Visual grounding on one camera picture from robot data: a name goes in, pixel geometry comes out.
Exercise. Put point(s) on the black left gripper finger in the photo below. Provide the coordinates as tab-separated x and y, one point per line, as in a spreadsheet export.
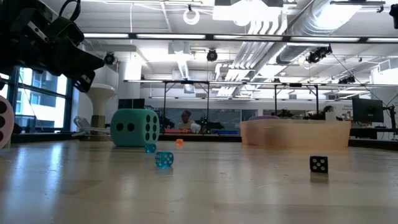
85	81
77	62

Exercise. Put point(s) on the large teal foam die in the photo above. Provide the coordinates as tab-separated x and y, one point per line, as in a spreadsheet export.
133	137

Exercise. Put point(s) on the large pink foam die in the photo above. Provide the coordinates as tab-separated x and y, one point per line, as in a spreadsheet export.
8	124

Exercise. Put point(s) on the small cyan translucent die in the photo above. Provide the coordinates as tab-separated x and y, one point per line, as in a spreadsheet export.
164	159
150	148

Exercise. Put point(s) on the small orange translucent die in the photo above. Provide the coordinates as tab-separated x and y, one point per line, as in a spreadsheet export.
179	142

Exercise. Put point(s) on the large purple foam die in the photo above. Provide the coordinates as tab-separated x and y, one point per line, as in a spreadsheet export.
264	118

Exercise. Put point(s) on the orange translucent plastic bin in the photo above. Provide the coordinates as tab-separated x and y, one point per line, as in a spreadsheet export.
295	135

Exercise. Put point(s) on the black background robot arm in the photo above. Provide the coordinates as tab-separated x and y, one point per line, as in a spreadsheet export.
166	123
213	125

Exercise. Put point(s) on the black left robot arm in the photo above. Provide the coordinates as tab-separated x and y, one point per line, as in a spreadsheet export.
4	37

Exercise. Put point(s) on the white mushroom lamp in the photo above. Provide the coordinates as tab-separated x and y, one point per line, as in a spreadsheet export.
101	93

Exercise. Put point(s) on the black double monitor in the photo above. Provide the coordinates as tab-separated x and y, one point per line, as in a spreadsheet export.
130	104

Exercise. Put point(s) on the person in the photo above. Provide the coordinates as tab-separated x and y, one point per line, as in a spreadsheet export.
186	116

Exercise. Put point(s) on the black beam with light strips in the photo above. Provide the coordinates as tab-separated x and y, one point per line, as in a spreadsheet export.
210	37

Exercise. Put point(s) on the small black die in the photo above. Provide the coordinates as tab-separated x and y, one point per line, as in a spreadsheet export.
318	164

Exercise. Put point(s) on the black computer monitor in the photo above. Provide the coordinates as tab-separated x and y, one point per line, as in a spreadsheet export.
367	110

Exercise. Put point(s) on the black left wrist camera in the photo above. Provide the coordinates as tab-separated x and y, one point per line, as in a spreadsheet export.
66	31

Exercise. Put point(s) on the dark window frame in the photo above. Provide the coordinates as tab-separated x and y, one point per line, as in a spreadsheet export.
12	93

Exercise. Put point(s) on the black aluminium table frame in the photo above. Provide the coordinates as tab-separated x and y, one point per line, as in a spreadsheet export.
46	137

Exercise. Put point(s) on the black workstation frame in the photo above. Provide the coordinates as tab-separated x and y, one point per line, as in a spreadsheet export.
316	102
164	105

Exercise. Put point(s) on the black ceiling camera cluster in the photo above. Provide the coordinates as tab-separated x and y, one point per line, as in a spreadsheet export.
317	55

